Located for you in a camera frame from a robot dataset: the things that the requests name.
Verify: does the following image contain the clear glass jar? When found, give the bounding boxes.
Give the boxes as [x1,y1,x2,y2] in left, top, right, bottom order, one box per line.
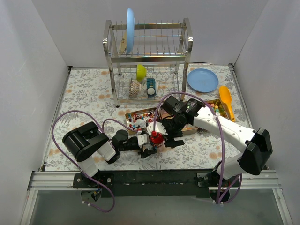
[150,142,163,152]

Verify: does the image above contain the red jar lid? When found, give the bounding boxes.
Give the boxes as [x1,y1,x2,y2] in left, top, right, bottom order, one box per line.
[150,131,164,146]

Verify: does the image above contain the popsicle candy tin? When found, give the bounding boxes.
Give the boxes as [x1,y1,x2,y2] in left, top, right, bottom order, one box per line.
[158,109,198,136]

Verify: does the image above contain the star candy tin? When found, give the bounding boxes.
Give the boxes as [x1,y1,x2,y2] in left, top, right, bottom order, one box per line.
[198,98,231,132]

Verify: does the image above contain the yellow plastic scoop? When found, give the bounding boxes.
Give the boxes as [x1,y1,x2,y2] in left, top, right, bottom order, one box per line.
[219,86,236,122]

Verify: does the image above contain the steel dish rack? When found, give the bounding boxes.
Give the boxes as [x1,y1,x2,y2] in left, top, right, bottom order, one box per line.
[102,18,194,107]

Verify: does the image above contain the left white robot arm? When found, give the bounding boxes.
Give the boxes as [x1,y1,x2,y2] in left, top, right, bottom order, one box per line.
[62,122,157,188]

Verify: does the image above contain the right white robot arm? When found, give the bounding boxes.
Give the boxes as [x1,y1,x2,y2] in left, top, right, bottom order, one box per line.
[161,96,273,186]

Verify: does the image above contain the patterned bowl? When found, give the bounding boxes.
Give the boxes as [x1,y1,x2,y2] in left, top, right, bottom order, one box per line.
[129,79,142,98]

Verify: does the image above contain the teal white mug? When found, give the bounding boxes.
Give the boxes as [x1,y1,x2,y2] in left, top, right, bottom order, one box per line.
[146,77,158,98]

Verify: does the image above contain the small blue plate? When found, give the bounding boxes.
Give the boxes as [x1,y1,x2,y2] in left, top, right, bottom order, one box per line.
[187,68,219,93]

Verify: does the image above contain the yellow-green bowl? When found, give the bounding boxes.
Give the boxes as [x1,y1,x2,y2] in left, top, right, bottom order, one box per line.
[136,64,147,82]

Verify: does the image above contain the beige plate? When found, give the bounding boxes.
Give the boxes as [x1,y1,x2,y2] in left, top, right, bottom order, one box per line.
[119,32,127,55]

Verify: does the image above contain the large blue plate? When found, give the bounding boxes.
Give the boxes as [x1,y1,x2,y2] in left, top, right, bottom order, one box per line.
[126,8,135,55]

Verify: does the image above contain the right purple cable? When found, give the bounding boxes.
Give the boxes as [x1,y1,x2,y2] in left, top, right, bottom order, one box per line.
[153,92,243,205]

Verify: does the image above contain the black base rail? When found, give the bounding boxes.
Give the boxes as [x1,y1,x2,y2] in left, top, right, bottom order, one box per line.
[72,170,240,200]

